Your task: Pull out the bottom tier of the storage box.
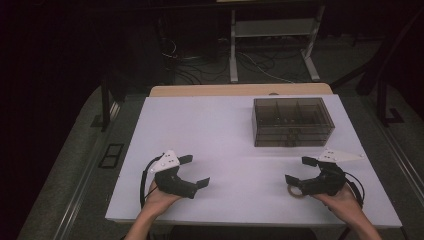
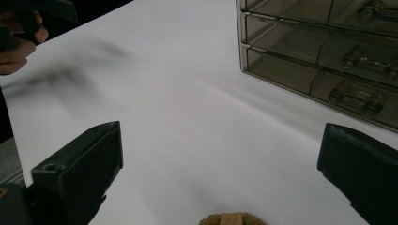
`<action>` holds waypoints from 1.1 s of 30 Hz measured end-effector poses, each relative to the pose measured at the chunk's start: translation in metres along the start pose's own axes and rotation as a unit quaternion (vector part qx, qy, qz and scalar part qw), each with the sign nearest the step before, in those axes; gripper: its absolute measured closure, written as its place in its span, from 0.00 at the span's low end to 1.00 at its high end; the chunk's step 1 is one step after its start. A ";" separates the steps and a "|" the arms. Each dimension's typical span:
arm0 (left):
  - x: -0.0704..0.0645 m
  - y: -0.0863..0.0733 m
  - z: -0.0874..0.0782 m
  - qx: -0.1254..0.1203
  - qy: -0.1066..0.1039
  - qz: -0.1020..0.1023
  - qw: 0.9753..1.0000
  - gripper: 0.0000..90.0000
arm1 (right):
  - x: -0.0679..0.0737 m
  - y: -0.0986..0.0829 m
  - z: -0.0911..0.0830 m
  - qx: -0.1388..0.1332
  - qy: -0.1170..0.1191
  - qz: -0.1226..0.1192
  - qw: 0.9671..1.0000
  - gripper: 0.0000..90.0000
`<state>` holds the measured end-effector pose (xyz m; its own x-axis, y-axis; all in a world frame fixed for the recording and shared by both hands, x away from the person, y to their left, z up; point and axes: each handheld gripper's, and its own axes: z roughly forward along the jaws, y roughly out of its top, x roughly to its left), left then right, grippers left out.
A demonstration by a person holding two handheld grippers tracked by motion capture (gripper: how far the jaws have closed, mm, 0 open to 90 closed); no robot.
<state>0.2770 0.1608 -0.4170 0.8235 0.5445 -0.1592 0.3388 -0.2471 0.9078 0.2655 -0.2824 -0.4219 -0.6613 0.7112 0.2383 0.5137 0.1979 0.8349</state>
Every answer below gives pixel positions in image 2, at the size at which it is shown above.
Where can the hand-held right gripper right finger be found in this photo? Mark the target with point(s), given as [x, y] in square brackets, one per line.
[366, 168]

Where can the smoky clear plastic drawer cabinet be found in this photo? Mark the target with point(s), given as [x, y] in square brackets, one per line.
[241, 37]

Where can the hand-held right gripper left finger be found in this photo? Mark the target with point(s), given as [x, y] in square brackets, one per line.
[81, 168]

